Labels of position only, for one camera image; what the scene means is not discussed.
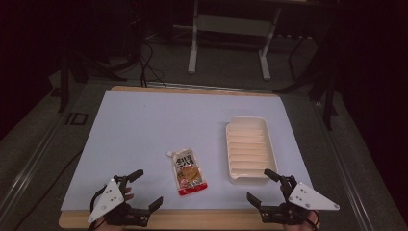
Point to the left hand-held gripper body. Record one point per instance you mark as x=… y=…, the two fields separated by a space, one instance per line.
x=109 y=197

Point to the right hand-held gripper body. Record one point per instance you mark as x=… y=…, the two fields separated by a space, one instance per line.
x=308 y=200

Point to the white ribbed plastic tray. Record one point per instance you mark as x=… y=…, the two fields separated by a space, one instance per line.
x=248 y=147

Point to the sauce pouch with red base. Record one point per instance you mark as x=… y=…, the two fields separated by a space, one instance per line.
x=189 y=174

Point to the person's left hand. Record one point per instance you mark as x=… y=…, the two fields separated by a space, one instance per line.
x=129 y=194

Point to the person's right hand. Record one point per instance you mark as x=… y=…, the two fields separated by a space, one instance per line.
x=296 y=227

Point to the light blue table mat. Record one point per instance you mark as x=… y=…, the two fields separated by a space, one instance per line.
x=144 y=128

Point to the black tripod stand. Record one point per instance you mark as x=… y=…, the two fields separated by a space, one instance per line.
x=327 y=96

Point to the black metal stand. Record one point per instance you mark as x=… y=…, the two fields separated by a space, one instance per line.
x=64 y=83

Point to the grey metal floor rail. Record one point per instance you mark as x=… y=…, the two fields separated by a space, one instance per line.
x=346 y=173
x=29 y=166

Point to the white metal desk frame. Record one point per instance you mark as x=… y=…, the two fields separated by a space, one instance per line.
x=231 y=25

